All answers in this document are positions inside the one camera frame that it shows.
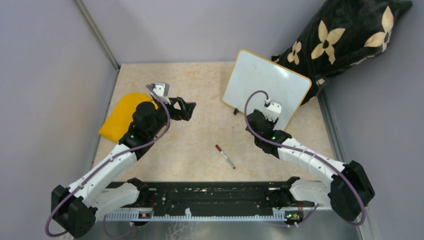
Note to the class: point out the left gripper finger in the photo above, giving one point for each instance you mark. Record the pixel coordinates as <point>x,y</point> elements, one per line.
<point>177,100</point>
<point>183,111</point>

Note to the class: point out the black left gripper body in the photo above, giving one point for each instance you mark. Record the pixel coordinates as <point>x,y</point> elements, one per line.
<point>161,110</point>

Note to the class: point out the white marker pen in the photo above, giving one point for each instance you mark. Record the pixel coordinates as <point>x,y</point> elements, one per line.
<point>228,160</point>

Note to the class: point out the yellow framed whiteboard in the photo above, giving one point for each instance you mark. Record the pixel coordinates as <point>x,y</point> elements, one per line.
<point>252,72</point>

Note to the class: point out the brown marker cap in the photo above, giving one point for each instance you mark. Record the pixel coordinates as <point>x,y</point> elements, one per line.
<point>218,148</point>

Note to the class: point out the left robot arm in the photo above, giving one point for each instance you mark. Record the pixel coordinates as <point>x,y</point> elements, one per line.
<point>77,207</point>

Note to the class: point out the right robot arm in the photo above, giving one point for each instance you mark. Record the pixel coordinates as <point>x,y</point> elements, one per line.
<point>345,187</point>

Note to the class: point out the yellow cloth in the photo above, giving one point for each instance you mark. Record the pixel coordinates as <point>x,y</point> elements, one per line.
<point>117,124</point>

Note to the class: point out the black floral pillow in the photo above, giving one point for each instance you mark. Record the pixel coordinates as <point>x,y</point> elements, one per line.
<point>340,35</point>

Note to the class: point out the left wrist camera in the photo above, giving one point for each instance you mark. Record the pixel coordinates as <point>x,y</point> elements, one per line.
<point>161,90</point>

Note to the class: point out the aluminium corner post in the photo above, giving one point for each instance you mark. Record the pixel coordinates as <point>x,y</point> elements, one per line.
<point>93,28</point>

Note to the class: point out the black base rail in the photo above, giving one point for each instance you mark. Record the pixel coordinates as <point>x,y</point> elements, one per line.
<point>254,201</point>

